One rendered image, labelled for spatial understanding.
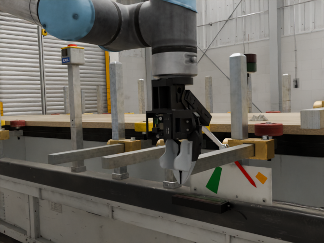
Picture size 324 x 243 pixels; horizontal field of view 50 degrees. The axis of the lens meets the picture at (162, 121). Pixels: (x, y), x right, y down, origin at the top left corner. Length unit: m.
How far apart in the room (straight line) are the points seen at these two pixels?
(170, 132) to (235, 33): 9.07
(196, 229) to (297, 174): 0.36
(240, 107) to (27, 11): 0.58
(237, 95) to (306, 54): 7.71
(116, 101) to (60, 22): 0.70
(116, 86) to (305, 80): 7.54
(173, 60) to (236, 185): 0.47
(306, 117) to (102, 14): 0.39
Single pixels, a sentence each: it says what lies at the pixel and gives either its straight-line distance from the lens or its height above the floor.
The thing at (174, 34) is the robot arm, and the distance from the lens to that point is 0.66.
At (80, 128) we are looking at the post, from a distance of 1.51.
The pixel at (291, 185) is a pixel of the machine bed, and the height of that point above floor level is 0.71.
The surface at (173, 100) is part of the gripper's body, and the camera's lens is 0.66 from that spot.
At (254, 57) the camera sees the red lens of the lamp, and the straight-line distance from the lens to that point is 1.03.
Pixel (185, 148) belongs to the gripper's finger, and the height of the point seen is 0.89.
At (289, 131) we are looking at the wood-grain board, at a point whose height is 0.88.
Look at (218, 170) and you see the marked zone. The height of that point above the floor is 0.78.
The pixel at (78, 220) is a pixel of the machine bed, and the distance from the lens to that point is 2.04.
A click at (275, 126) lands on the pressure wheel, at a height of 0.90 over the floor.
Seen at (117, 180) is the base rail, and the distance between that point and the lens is 1.31.
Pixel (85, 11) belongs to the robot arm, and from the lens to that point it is 0.62.
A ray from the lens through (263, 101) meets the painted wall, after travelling 9.09.
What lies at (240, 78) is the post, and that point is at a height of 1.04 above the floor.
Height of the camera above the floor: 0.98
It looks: 3 degrees down
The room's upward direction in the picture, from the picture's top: 2 degrees counter-clockwise
